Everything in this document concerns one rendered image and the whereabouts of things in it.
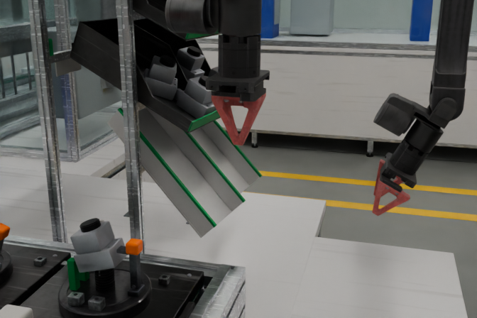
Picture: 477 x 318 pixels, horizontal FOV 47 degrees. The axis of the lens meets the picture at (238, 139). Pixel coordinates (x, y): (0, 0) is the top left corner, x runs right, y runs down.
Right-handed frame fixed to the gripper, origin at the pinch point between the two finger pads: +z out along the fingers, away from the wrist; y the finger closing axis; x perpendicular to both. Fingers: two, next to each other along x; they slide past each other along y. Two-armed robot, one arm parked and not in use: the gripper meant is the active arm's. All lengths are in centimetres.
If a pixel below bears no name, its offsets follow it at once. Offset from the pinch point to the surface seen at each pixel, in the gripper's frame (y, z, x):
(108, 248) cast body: 6.6, 16.5, -17.8
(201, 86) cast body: -21.2, -2.7, -12.8
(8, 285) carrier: 5.7, 26.4, -36.7
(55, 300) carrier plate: 7.4, 26.3, -27.1
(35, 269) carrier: 0.0, 26.4, -35.8
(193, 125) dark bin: -15.7, 3.0, -12.5
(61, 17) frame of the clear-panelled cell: -80, -9, -79
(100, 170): -77, 38, -67
